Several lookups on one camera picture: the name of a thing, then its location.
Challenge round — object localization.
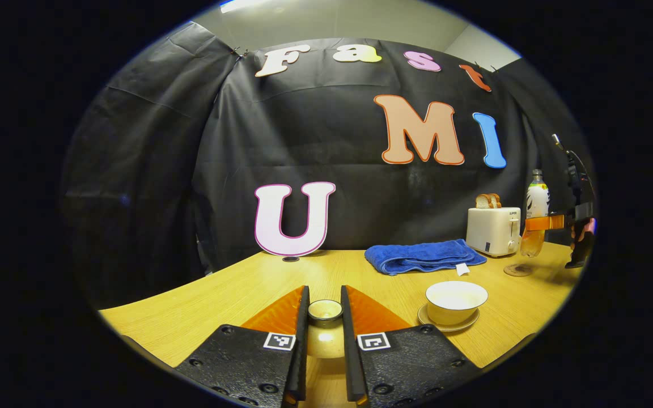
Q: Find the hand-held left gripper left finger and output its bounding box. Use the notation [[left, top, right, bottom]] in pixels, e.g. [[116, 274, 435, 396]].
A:
[[175, 285, 311, 408]]

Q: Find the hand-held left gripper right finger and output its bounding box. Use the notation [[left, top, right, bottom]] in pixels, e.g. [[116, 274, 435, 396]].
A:
[[340, 285, 481, 408]]

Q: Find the clear water bottle orange drink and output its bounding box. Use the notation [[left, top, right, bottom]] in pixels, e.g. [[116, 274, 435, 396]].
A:
[[519, 169, 550, 258]]

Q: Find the cream ceramic teacup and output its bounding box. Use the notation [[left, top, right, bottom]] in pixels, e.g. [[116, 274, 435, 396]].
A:
[[426, 281, 489, 326]]

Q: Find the cream ceramic saucer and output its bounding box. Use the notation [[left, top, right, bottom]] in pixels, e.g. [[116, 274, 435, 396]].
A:
[[417, 305, 481, 333]]

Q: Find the white toaster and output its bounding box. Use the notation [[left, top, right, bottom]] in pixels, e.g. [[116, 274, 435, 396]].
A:
[[466, 207, 522, 258]]

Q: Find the blue folded towel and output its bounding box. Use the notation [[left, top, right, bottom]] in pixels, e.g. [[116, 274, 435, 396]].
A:
[[364, 239, 488, 277]]

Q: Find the black backdrop cloth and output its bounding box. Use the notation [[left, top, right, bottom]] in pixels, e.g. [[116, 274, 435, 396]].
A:
[[60, 22, 595, 309]]

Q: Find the ceiling light strip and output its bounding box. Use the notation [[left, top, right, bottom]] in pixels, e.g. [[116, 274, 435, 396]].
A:
[[219, 0, 273, 14]]

